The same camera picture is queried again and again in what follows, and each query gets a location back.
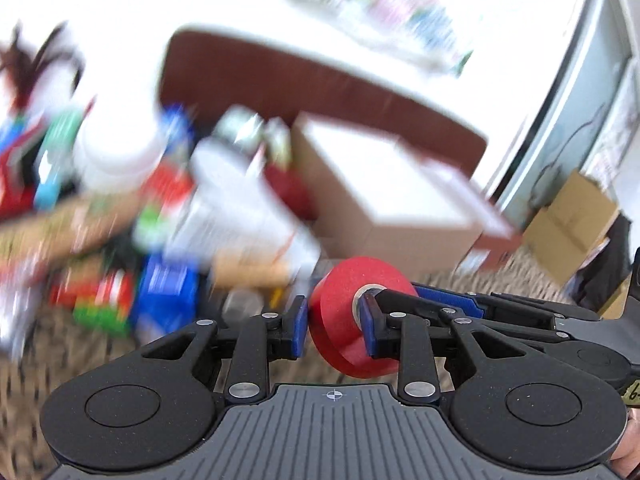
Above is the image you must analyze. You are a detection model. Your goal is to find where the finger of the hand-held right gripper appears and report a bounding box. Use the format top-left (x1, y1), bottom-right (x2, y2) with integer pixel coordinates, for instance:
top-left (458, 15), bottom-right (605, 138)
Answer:
top-left (495, 322), bottom-right (569, 357)
top-left (414, 284), bottom-right (602, 332)

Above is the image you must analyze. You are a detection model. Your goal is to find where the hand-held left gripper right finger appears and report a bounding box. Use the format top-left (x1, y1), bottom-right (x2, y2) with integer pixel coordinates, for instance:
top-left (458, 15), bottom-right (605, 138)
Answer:
top-left (356, 287), bottom-right (506, 406)

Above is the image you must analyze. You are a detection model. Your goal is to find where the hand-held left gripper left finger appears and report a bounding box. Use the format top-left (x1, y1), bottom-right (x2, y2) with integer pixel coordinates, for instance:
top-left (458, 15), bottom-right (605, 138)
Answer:
top-left (142, 296), bottom-right (309, 406)

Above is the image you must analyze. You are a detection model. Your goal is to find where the red tape roll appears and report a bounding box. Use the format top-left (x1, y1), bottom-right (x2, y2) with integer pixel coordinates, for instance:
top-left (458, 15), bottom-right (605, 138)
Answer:
top-left (308, 256), bottom-right (418, 379)

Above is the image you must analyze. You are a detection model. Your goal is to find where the cardboard box with white lining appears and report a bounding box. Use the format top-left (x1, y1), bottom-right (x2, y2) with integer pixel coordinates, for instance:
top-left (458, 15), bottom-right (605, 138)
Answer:
top-left (291, 111), bottom-right (485, 277)

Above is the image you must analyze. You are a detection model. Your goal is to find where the person's right hand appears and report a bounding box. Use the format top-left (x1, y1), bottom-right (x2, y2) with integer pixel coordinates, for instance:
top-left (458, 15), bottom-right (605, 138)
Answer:
top-left (611, 406), bottom-right (640, 480)

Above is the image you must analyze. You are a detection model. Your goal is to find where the small brown cardboard box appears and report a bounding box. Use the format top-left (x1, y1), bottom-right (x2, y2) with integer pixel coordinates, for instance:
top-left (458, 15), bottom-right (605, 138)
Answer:
top-left (211, 251), bottom-right (297, 288)

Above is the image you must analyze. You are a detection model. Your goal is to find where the dark cloth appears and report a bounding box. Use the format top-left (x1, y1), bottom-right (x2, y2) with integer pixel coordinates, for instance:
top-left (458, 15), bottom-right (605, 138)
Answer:
top-left (574, 214), bottom-right (634, 312)

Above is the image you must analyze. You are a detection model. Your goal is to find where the plain cardboard box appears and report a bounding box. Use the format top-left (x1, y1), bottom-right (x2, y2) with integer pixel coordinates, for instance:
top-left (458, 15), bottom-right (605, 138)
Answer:
top-left (521, 169), bottom-right (622, 287)

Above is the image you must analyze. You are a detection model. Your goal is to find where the large white box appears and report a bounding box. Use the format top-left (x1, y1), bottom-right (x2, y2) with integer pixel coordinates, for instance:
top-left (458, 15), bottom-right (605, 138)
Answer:
top-left (169, 139), bottom-right (322, 282)

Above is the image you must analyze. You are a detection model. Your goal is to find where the red and green packet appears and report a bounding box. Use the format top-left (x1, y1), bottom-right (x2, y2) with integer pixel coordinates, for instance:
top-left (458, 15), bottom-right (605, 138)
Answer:
top-left (49, 269), bottom-right (137, 337)

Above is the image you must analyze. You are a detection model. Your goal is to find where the silver foil packet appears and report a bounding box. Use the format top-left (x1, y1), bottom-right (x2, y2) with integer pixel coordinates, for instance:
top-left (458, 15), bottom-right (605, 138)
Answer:
top-left (214, 104), bottom-right (292, 162)

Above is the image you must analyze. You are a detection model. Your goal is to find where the white cabinet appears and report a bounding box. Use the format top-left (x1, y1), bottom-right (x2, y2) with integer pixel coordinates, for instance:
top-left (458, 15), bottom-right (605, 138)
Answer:
top-left (494, 0), bottom-right (640, 222)

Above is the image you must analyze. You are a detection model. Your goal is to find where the small blue packet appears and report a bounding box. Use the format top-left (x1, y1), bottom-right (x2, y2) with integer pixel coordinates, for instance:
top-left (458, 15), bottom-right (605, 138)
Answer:
top-left (159, 104), bottom-right (195, 162)

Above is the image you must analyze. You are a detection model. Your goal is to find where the brown wooden headboard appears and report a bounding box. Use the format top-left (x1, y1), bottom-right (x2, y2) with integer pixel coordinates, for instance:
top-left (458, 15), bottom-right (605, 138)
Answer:
top-left (156, 26), bottom-right (489, 182)

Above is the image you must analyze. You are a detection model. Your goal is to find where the white plastic jar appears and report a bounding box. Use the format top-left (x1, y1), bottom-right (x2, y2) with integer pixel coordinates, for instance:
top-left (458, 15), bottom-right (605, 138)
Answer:
top-left (71, 104), bottom-right (167, 192)

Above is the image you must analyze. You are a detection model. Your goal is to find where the patterned woven bedspread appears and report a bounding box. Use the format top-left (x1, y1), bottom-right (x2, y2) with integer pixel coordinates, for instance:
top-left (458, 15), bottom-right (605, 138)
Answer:
top-left (0, 246), bottom-right (601, 480)

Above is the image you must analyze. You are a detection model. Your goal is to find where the floral plastic bag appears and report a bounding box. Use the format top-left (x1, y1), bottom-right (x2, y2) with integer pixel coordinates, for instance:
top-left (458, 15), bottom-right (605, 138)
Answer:
top-left (284, 0), bottom-right (474, 79)

